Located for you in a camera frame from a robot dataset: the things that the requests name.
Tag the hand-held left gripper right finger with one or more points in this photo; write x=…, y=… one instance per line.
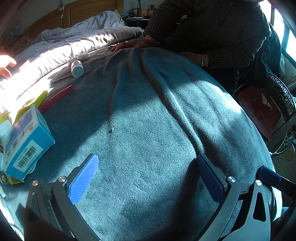
x=211, y=178

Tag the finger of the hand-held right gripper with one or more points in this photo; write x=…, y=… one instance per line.
x=269, y=173

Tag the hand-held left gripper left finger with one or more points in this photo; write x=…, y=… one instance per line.
x=83, y=180

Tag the blue white medicine box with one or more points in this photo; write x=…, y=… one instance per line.
x=27, y=143

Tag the white cardboard box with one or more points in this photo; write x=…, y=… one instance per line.
x=289, y=162

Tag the small yellow box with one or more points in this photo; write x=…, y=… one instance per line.
x=9, y=179

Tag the teal fleece blanket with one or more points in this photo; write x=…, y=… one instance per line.
x=150, y=127

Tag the wicker basket with cushion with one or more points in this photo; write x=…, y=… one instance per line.
x=278, y=92

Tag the red pen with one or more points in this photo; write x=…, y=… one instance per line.
x=57, y=96

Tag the white medicine bottle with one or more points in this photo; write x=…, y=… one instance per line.
x=5, y=133
x=77, y=68

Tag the yellow-green sachet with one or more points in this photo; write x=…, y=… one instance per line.
x=42, y=97
x=23, y=111

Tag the beige slim tube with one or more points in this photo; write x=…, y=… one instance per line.
x=79, y=57

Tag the lavender grey quilt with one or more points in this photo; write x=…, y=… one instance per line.
x=81, y=34

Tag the red floral pillow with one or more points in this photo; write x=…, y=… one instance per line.
x=20, y=42

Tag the wooden headboard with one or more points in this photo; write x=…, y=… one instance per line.
x=87, y=11

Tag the cluttered side table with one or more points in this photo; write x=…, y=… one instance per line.
x=138, y=16

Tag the wall socket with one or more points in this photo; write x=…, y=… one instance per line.
x=60, y=7

